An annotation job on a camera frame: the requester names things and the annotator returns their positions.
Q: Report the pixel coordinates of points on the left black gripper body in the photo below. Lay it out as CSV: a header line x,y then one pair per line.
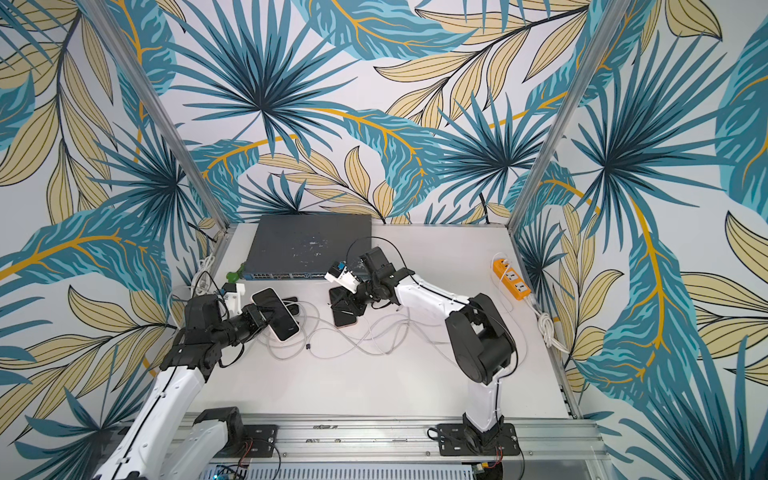
x,y
255,316

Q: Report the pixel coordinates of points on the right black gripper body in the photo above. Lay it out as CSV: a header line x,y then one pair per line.
x,y
365,285

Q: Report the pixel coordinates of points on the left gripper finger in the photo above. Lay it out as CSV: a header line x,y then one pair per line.
x,y
268,310
276,326

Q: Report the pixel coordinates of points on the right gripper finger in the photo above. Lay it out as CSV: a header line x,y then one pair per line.
x,y
341,298
354,308

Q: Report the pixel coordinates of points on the white-edged black phone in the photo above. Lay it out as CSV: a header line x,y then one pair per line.
x,y
269,296

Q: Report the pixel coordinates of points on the pink-edged black phone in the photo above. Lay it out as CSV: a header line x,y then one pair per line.
x,y
341,319

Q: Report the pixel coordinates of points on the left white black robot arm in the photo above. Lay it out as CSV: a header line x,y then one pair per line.
x,y
143,452

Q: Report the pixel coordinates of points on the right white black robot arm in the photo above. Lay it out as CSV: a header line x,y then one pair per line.
x,y
481,342

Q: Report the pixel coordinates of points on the green clamp tool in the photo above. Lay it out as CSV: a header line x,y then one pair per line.
x,y
235,276

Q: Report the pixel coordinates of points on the orange power strip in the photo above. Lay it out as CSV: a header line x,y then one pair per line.
x,y
510,279

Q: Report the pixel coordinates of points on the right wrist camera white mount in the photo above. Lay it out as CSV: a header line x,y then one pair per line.
x,y
341,275

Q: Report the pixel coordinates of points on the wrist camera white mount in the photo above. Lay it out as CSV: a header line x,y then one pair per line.
x,y
341,275
233,295

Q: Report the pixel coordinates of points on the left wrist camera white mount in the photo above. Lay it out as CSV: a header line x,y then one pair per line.
x,y
233,295

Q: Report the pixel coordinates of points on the grey network switch box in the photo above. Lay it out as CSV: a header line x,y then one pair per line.
x,y
305,246

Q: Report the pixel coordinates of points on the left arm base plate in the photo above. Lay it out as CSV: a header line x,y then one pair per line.
x,y
252,441

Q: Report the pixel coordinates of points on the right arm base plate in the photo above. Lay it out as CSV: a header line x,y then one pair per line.
x,y
459,440

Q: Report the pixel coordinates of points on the aluminium front rail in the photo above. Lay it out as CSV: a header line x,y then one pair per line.
x,y
379,448

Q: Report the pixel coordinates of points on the left aluminium corner post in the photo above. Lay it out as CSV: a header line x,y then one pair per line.
x,y
114,39

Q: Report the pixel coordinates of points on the aluminium corner post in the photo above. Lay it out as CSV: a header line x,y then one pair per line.
x,y
599,45
114,39

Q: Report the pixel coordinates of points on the right aluminium corner post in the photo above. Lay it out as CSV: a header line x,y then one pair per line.
x,y
599,45

